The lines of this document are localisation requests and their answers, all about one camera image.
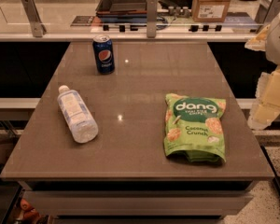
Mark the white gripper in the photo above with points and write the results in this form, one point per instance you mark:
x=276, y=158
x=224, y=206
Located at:
x=278, y=44

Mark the left metal glass bracket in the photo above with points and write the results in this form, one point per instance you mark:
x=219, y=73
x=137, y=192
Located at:
x=37, y=26

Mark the glass barrier panel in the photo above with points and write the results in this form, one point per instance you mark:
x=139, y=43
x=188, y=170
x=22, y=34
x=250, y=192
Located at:
x=173, y=19

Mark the green dang chips bag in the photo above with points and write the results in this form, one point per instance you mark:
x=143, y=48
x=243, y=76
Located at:
x=193, y=128

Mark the cardboard box with label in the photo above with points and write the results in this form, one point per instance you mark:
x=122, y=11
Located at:
x=212, y=3

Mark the clear plastic water bottle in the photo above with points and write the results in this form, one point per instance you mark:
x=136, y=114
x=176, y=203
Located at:
x=79, y=119

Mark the open orange tool case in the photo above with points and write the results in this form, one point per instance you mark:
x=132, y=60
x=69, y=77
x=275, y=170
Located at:
x=122, y=8

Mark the blue pepsi can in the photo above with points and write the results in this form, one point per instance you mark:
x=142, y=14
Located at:
x=103, y=52

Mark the orange object under table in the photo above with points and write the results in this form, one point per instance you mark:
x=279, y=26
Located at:
x=29, y=215

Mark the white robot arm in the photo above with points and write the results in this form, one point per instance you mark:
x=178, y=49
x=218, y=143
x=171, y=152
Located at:
x=268, y=40

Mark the right metal glass bracket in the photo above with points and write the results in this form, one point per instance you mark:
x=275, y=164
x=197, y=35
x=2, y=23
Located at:
x=268, y=10

